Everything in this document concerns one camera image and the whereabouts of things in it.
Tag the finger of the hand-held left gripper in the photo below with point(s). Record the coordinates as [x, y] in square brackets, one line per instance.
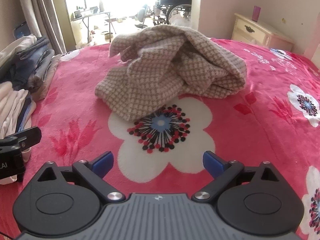
[27, 137]

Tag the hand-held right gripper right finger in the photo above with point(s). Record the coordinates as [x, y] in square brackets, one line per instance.
[212, 165]

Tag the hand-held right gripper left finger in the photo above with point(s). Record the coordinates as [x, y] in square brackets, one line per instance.
[103, 163]

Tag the beige houndstooth coat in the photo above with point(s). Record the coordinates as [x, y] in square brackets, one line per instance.
[162, 62]

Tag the pink floral blanket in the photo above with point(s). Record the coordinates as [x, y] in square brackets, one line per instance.
[250, 130]

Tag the folded blue jeans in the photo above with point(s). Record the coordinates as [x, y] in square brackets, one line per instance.
[35, 60]

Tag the folded grey-white cloth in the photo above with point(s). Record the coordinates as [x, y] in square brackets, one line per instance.
[15, 50]

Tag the blue electronic device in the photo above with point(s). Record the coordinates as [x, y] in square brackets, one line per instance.
[22, 28]

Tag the grey curtain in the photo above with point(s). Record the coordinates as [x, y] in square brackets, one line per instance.
[42, 12]

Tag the folding table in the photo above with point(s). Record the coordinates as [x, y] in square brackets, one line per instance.
[92, 15]

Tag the cream nightstand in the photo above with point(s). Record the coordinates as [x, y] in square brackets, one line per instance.
[255, 31]

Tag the white plastic bag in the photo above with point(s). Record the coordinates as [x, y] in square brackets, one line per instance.
[178, 20]

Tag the purple cup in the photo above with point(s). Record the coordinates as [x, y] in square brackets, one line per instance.
[256, 13]

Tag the black wheelchair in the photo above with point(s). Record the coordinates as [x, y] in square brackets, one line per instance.
[172, 2]

